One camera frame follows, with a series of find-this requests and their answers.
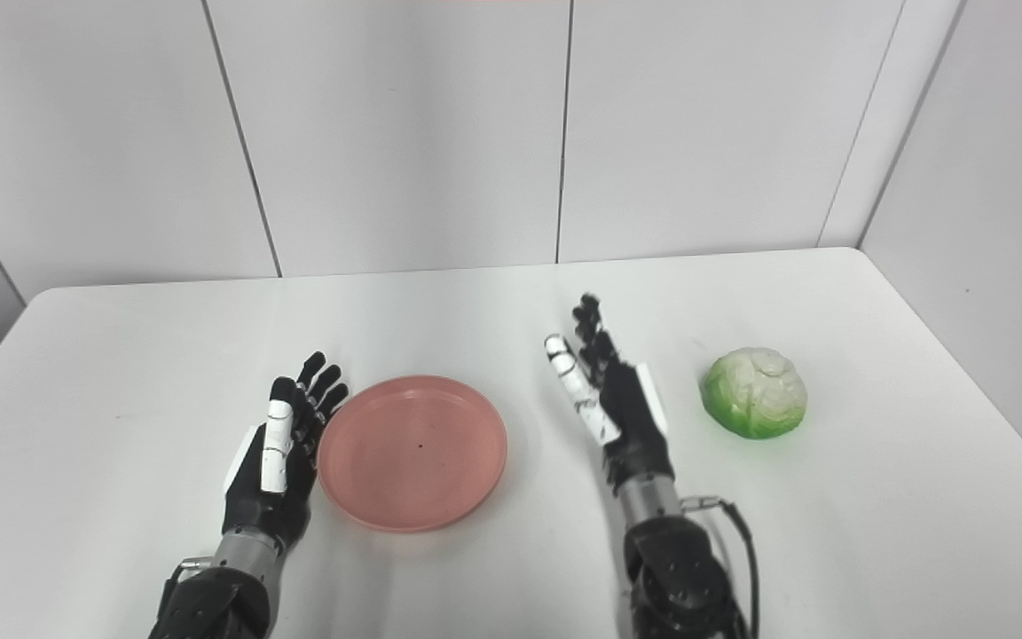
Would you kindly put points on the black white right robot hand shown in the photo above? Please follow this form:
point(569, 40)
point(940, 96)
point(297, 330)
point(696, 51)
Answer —
point(631, 417)

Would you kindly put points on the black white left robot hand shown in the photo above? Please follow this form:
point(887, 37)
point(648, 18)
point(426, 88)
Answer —
point(294, 488)

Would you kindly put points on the pink round plate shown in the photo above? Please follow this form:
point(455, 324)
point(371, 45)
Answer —
point(413, 453)

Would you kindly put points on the green white cabbage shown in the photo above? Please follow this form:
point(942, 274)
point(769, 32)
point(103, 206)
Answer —
point(755, 395)

